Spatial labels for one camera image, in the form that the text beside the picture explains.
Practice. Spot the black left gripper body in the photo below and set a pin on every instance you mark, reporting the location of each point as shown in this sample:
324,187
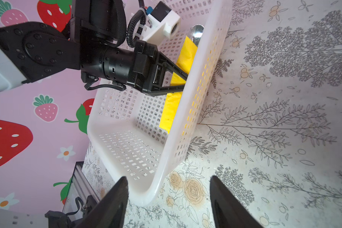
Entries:
103,66

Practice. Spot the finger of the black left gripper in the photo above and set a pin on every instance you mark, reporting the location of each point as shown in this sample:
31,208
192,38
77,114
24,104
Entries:
156,90
164,64

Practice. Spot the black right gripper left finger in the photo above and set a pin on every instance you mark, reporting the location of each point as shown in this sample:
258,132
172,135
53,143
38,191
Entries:
110,211

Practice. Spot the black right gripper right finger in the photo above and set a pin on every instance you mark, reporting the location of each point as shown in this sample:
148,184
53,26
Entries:
228,212

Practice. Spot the yellow paper napkin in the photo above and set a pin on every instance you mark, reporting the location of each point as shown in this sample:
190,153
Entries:
184,62

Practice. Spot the silver spoon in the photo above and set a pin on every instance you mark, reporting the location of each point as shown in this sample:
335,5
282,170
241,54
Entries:
195,34

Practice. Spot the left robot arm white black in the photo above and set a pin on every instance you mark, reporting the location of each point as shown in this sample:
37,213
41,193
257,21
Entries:
98,41

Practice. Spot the white perforated plastic basket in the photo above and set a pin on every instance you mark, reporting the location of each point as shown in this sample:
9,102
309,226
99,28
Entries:
123,127

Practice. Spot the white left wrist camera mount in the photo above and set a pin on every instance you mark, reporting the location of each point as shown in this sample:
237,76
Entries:
161,23

